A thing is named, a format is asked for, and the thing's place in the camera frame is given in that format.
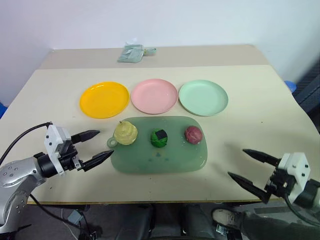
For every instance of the green fruit with black patch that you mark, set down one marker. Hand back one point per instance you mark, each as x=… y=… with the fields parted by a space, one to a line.
x=158 y=142

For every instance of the translucent green cutting board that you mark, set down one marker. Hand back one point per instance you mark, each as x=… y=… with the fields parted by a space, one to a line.
x=160 y=162

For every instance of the dark red round fruit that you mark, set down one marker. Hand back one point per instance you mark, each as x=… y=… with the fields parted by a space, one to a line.
x=193 y=135

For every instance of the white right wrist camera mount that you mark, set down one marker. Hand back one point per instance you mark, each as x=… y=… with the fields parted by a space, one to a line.
x=297 y=162

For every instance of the grey trouser leg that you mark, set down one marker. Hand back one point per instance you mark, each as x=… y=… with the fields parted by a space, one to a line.
x=265 y=223

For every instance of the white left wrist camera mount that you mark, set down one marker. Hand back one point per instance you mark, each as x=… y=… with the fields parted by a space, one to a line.
x=53 y=137

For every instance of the white sneaker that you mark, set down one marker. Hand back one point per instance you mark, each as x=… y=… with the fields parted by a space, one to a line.
x=225 y=216

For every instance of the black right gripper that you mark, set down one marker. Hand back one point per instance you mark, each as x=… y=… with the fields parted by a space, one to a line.
x=278 y=183

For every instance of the mint green plastic plate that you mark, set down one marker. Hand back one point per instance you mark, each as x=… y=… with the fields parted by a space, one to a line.
x=203 y=98

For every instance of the pink plastic plate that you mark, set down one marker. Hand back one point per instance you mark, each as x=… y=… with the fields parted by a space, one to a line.
x=154 y=96

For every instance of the yellow pear fruit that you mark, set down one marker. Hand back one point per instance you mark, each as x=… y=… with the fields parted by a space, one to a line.
x=125 y=133

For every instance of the yellow plastic plate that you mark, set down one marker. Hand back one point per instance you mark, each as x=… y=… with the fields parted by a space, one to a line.
x=104 y=100

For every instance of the dark striped chair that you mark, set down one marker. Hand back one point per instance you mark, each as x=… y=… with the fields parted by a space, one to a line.
x=310 y=92

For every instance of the green plastic packet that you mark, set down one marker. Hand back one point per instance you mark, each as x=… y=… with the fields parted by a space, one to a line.
x=130 y=53

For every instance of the grey floor box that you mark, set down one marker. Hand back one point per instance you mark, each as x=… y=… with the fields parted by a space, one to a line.
x=74 y=216

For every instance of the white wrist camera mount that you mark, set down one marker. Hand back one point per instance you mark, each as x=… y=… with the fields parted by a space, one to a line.
x=53 y=137
x=297 y=162

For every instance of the blue object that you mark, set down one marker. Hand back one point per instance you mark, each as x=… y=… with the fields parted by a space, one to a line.
x=3 y=110

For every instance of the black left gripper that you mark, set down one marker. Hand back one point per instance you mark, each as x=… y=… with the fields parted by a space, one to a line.
x=68 y=155

